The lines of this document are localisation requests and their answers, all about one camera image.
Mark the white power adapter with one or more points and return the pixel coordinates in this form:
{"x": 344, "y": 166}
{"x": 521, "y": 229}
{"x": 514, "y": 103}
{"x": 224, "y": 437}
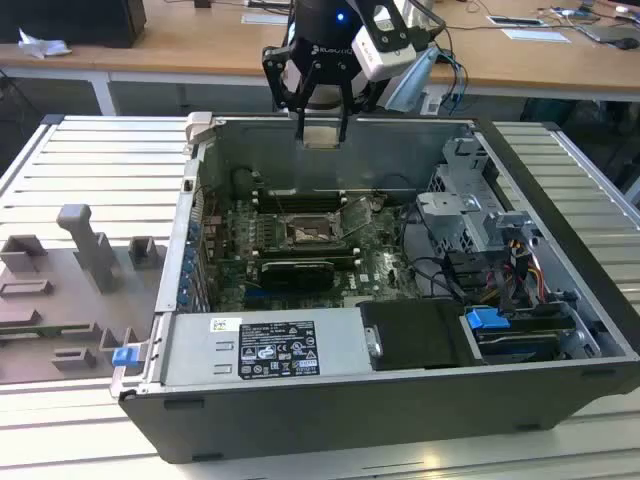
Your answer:
{"x": 432, "y": 106}

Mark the brown parts rack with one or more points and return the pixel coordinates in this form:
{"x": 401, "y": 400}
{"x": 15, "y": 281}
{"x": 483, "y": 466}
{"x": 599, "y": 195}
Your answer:
{"x": 50, "y": 280}

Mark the green motherboard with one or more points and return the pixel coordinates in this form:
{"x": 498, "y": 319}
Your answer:
{"x": 380, "y": 270}

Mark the black grey PC case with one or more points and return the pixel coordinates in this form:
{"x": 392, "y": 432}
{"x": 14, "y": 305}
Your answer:
{"x": 350, "y": 425}

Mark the black box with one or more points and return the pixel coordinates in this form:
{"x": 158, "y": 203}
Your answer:
{"x": 75, "y": 20}

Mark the small black desk object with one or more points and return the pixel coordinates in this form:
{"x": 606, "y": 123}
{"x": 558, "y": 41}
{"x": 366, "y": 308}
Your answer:
{"x": 202, "y": 4}

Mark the hard disk in blue carrier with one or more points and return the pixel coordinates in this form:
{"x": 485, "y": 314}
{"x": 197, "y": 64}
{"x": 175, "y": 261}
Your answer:
{"x": 485, "y": 317}

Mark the silver CPU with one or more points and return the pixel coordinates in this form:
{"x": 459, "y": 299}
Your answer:
{"x": 321, "y": 136}

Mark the wooden desk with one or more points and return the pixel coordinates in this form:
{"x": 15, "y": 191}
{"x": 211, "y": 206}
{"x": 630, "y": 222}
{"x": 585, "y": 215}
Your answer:
{"x": 200, "y": 45}

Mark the silver metal disk bay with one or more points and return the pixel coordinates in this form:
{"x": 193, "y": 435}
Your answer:
{"x": 450, "y": 220}

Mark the black RAM slot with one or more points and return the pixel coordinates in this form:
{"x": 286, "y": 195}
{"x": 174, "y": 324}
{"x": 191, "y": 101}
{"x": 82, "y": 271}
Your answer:
{"x": 270, "y": 199}
{"x": 270, "y": 194}
{"x": 310, "y": 251}
{"x": 310, "y": 256}
{"x": 310, "y": 247}
{"x": 270, "y": 203}
{"x": 310, "y": 260}
{"x": 270, "y": 208}

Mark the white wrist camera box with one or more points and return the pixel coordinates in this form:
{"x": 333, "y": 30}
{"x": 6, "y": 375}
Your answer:
{"x": 385, "y": 55}

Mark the blue plastic case latch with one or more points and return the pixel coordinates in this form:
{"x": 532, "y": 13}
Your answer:
{"x": 124, "y": 356}

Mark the black round board component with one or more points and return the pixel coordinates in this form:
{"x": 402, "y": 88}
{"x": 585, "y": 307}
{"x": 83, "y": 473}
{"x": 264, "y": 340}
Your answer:
{"x": 242, "y": 177}

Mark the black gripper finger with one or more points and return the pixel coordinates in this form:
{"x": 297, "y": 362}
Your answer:
{"x": 345, "y": 100}
{"x": 275, "y": 75}

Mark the blue board connector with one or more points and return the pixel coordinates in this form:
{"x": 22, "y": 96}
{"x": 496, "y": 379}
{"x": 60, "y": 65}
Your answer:
{"x": 255, "y": 295}

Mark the white framed tablet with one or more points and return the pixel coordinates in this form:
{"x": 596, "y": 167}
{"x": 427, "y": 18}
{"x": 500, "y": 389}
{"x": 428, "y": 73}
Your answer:
{"x": 515, "y": 21}

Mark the black plastic air shroud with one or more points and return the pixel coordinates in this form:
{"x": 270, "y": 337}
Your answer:
{"x": 415, "y": 335}

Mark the grey laptop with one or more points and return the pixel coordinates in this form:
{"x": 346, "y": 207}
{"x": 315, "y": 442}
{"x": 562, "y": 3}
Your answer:
{"x": 610, "y": 32}

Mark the crumpled white paper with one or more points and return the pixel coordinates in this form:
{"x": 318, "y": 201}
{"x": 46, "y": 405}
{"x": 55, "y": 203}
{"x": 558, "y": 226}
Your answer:
{"x": 45, "y": 45}

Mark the pale blue teach pendant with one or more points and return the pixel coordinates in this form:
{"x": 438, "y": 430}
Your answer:
{"x": 407, "y": 85}

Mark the green RAM stick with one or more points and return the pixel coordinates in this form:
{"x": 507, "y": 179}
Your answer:
{"x": 45, "y": 331}

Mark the silver power supply unit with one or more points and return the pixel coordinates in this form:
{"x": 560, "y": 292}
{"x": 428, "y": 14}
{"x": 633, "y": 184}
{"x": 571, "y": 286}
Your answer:
{"x": 200, "y": 350}

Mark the grey case release latch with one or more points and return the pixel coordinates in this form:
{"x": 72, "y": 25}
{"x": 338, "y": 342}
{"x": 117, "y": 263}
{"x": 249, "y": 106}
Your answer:
{"x": 200, "y": 127}

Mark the white paper sheet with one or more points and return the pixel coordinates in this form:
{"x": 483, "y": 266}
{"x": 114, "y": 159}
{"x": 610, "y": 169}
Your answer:
{"x": 535, "y": 35}

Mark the black computer mouse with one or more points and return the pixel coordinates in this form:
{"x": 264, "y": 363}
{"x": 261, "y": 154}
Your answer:
{"x": 625, "y": 43}

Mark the white computer mouse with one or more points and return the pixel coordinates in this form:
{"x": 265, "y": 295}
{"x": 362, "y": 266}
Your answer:
{"x": 622, "y": 8}

